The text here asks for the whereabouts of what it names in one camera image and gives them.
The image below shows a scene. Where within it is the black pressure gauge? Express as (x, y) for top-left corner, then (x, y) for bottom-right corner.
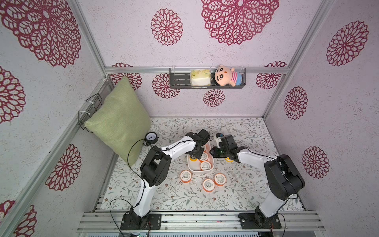
(144, 132), (159, 146)

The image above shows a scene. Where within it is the yellow green sponge pack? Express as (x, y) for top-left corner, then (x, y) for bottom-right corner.
(189, 70), (212, 86)

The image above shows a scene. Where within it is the black wall shelf basket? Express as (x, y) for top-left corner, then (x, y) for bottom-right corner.
(169, 67), (247, 89)

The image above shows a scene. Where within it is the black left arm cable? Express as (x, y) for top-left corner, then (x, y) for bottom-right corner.
(109, 135), (214, 237)

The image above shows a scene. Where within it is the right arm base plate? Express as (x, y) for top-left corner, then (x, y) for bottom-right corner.
(238, 212), (282, 230)

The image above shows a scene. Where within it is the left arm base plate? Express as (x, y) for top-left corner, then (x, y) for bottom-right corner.
(120, 213), (162, 231)

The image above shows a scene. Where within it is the green square pillow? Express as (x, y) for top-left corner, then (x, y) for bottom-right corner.
(84, 77), (151, 166)

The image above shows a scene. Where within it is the aluminium front rail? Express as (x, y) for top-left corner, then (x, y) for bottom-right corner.
(76, 211), (325, 234)

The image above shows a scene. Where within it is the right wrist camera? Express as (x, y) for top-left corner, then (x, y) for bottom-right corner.
(215, 133), (224, 148)

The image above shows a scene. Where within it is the white plastic storage box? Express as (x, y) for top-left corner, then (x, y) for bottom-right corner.
(186, 142), (215, 173)

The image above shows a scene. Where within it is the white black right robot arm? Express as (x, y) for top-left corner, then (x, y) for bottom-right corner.
(210, 133), (306, 222)

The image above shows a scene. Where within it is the orange white tape roll bottom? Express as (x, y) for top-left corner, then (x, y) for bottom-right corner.
(202, 179), (215, 192)

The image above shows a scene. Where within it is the plush doll striped shirt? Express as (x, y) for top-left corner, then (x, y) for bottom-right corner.
(214, 65), (242, 87)

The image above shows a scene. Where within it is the black wire wall rack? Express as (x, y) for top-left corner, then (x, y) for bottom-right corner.
(78, 93), (103, 133)

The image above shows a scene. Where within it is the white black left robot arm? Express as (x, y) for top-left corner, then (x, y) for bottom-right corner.
(130, 129), (210, 218)

